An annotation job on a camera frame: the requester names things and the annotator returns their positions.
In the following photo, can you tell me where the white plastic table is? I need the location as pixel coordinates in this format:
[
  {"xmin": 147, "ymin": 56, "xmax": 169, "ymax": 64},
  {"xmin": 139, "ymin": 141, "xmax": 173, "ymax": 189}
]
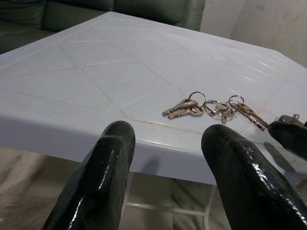
[{"xmin": 0, "ymin": 11, "xmax": 307, "ymax": 218}]

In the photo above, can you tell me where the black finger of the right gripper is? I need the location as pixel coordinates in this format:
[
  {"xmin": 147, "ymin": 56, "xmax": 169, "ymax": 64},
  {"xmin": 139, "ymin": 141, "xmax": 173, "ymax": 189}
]
[
  {"xmin": 268, "ymin": 121, "xmax": 307, "ymax": 161},
  {"xmin": 279, "ymin": 115, "xmax": 307, "ymax": 127}
]

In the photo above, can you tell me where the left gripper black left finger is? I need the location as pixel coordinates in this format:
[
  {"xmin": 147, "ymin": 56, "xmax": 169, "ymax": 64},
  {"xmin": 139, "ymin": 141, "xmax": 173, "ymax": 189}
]
[{"xmin": 42, "ymin": 120, "xmax": 137, "ymax": 230}]

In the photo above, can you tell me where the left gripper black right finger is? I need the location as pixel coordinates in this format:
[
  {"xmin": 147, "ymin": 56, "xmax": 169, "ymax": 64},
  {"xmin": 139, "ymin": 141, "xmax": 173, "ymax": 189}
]
[{"xmin": 201, "ymin": 125, "xmax": 307, "ymax": 230}]

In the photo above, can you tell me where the silver key bunch with rings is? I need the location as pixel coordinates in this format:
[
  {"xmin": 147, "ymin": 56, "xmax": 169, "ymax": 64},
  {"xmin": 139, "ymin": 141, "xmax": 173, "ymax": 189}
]
[{"xmin": 162, "ymin": 92, "xmax": 269, "ymax": 131}]

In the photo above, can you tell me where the dark green sofa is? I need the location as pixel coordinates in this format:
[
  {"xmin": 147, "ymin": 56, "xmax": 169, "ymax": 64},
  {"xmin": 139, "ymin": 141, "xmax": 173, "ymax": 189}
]
[{"xmin": 0, "ymin": 0, "xmax": 206, "ymax": 56}]

